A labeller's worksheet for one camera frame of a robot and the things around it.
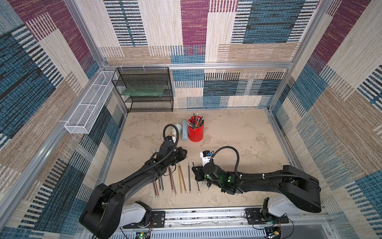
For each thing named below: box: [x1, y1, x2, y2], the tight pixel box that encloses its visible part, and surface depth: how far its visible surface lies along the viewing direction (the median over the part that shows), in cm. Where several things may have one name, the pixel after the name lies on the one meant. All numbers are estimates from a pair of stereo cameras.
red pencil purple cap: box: [178, 164, 188, 195], surface depth 88 cm
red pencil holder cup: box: [188, 115, 205, 143], surface depth 97 cm
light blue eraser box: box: [182, 119, 189, 142], surface depth 102 cm
